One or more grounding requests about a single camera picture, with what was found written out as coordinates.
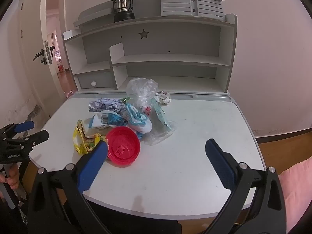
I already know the teal packet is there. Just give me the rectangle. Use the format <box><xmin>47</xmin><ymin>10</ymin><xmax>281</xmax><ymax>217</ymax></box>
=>
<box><xmin>143</xmin><ymin>97</ymin><xmax>177</xmax><ymax>146</ymax></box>

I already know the white barcode packet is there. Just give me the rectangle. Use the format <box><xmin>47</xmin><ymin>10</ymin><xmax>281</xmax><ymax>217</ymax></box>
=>
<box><xmin>89</xmin><ymin>110</ymin><xmax>128</xmax><ymax>129</ymax></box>

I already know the white grey desk shelf unit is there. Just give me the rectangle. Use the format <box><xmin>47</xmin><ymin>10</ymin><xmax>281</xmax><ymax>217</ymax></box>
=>
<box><xmin>63</xmin><ymin>0</ymin><xmax>238</xmax><ymax>96</ymax></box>

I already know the grey drawer with white knob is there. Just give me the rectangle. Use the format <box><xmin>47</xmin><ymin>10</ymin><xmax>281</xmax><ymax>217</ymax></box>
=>
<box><xmin>77</xmin><ymin>71</ymin><xmax>116</xmax><ymax>90</ymax></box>

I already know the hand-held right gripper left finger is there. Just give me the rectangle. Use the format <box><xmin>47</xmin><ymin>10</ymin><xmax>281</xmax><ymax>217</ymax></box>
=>
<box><xmin>28</xmin><ymin>140</ymin><xmax>109</xmax><ymax>234</ymax></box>

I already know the blue white wrapper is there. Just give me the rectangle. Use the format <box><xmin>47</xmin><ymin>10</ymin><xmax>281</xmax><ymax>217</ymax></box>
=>
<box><xmin>122</xmin><ymin>103</ymin><xmax>152</xmax><ymax>135</ymax></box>

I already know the yellow snack wrapper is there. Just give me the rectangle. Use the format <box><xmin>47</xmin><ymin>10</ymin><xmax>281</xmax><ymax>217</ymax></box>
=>
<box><xmin>73</xmin><ymin>119</ymin><xmax>108</xmax><ymax>155</ymax></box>

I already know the grey slatted plastic panel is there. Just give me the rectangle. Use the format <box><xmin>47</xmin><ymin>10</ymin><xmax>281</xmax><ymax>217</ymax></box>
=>
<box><xmin>160</xmin><ymin>0</ymin><xmax>196</xmax><ymax>17</ymax></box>
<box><xmin>190</xmin><ymin>0</ymin><xmax>226</xmax><ymax>21</ymax></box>

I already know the dark door handle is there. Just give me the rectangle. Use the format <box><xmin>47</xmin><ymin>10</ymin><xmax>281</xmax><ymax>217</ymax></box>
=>
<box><xmin>33</xmin><ymin>48</ymin><xmax>48</xmax><ymax>65</ymax></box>

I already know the pink bed sheet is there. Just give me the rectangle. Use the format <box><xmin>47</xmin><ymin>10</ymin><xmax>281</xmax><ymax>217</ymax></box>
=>
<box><xmin>277</xmin><ymin>155</ymin><xmax>312</xmax><ymax>234</ymax></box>

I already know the person's left hand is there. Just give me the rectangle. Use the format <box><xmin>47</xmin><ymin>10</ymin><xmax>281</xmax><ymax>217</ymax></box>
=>
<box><xmin>0</xmin><ymin>163</ymin><xmax>22</xmax><ymax>200</ymax></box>

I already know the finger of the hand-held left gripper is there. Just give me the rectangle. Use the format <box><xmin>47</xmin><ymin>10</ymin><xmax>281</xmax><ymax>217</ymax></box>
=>
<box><xmin>0</xmin><ymin>121</ymin><xmax>35</xmax><ymax>140</ymax></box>
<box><xmin>7</xmin><ymin>130</ymin><xmax>50</xmax><ymax>152</ymax></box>

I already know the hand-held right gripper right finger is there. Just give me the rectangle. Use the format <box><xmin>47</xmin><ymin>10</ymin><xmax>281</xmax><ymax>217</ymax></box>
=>
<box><xmin>205</xmin><ymin>138</ymin><xmax>287</xmax><ymax>234</ymax></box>

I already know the black camping lantern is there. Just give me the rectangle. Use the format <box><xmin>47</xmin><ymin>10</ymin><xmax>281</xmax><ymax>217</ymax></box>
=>
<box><xmin>109</xmin><ymin>0</ymin><xmax>136</xmax><ymax>23</ymax></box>

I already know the red plastic lid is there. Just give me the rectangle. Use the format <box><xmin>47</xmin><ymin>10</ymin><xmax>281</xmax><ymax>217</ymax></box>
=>
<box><xmin>106</xmin><ymin>126</ymin><xmax>141</xmax><ymax>168</ymax></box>

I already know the crumpled floral tissue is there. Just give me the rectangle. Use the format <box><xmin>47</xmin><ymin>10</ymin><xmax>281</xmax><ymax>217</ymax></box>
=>
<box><xmin>156</xmin><ymin>90</ymin><xmax>172</xmax><ymax>105</ymax></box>

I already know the crumpled silver wrapper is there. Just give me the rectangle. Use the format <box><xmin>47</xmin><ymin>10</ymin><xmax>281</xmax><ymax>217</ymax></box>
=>
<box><xmin>88</xmin><ymin>98</ymin><xmax>126</xmax><ymax>114</ymax></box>

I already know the white door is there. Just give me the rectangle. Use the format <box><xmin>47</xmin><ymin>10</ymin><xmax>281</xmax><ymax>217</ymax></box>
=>
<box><xmin>13</xmin><ymin>0</ymin><xmax>72</xmax><ymax>121</ymax></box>

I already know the clear plastic bag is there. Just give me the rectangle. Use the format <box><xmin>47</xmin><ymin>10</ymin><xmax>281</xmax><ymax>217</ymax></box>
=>
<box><xmin>125</xmin><ymin>77</ymin><xmax>159</xmax><ymax>110</ymax></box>

